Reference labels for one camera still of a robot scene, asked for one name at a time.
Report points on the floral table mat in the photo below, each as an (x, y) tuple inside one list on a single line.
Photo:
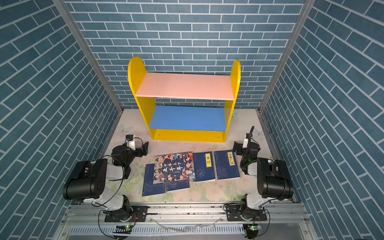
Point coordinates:
[(231, 190)]

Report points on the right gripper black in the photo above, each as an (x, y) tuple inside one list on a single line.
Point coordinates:
[(238, 147)]

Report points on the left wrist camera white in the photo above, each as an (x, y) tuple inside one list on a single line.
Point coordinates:
[(130, 142)]

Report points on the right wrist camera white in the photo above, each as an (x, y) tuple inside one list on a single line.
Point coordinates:
[(246, 141)]

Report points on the colourful illustrated thick book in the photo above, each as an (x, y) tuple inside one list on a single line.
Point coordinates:
[(174, 167)]

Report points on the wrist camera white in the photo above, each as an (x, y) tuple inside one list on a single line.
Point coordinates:
[(246, 141), (130, 142)]

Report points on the blue book leftmost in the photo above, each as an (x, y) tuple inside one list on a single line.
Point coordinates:
[(149, 188)]

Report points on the yellow shelf with coloured boards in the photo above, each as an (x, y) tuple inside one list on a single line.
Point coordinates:
[(186, 87)]

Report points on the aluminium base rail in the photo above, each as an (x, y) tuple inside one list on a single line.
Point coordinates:
[(189, 221)]

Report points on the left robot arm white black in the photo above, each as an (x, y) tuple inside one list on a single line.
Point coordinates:
[(87, 183)]

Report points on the blue book rightmost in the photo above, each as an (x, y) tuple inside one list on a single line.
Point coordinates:
[(226, 165)]

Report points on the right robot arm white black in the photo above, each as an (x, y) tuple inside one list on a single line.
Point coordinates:
[(273, 184)]

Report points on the blue book yellow label Yijing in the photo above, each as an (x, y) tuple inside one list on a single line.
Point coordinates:
[(204, 167)]

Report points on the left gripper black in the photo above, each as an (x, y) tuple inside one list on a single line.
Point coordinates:
[(141, 149)]

